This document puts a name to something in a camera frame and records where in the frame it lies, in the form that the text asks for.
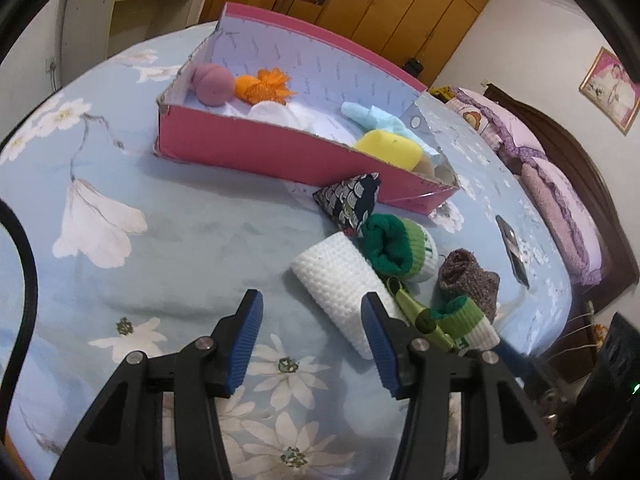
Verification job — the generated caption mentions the light blue sock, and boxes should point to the light blue sock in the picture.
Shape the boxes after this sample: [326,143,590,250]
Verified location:
[341,101,443,166]

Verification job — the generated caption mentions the brown knitted sock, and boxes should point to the brown knitted sock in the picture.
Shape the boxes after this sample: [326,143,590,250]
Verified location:
[439,249,502,323]

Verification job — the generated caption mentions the blue floral bedsheet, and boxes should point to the blue floral bedsheet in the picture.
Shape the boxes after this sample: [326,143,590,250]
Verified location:
[0,20,586,480]

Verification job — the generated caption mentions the yellow sponge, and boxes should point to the yellow sponge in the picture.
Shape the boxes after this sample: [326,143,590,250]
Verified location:
[352,129,423,171]

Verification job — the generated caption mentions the green and white sock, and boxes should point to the green and white sock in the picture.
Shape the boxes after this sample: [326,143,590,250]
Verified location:
[430,296,501,353]
[361,214,440,283]

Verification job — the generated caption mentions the orange frilly sock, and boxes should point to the orange frilly sock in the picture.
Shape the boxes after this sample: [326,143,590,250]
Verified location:
[234,67,298,107]

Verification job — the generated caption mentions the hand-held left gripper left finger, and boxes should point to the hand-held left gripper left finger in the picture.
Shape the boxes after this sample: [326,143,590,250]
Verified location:
[50,289,264,480]

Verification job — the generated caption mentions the black cable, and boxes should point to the black cable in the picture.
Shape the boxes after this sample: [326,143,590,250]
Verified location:
[0,200,38,411]

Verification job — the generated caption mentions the pink cardboard box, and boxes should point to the pink cardboard box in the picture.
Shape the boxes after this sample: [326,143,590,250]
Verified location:
[152,2,461,216]

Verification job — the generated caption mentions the wooden wardrobe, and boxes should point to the wooden wardrobe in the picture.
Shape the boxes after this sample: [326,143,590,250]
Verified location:
[200,0,497,88]

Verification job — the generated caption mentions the pink peach plush ball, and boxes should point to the pink peach plush ball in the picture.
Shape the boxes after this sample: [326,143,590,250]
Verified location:
[192,64,236,107]

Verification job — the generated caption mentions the framed wall picture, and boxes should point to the framed wall picture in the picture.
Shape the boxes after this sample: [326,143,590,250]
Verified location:
[579,46,640,136]

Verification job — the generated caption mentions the black white patterned sock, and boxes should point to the black white patterned sock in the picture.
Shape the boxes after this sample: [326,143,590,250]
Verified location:
[312,172,382,237]

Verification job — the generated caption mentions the purple pillows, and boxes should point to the purple pillows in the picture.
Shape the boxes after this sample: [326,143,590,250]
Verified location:
[482,82,636,311]

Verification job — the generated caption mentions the cartoon print pillow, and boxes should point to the cartoon print pillow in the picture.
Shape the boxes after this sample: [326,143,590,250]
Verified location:
[447,97,501,148]

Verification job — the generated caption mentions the black smartphone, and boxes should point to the black smartphone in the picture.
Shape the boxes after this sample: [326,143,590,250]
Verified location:
[495,215,531,289]

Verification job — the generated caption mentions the beige shelf unit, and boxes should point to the beige shelf unit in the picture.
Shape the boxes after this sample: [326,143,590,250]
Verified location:
[60,0,208,61]

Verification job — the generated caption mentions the white knitted cloth roll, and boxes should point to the white knitted cloth roll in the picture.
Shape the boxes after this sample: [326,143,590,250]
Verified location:
[290,232,406,361]

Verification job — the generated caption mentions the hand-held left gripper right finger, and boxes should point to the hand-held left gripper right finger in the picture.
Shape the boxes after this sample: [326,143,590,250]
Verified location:
[361,291,571,480]

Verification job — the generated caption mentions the beige egg-shaped sponge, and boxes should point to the beige egg-shaped sponge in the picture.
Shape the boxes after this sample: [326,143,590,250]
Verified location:
[414,152,443,178]

